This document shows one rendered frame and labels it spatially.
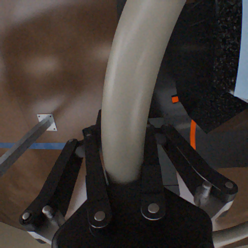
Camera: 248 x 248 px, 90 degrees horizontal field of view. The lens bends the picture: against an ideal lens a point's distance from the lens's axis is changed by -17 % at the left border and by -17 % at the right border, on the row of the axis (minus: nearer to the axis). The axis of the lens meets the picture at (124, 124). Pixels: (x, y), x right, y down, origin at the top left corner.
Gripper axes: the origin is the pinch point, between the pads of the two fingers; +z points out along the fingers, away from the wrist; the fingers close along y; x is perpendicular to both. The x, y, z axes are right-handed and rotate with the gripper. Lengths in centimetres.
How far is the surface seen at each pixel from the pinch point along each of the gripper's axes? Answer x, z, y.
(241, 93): -2.3, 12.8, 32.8
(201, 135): -67, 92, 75
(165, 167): -49, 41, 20
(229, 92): -2.7, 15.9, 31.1
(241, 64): 5.2, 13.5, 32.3
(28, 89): -4, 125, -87
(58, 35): 36, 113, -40
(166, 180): -49, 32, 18
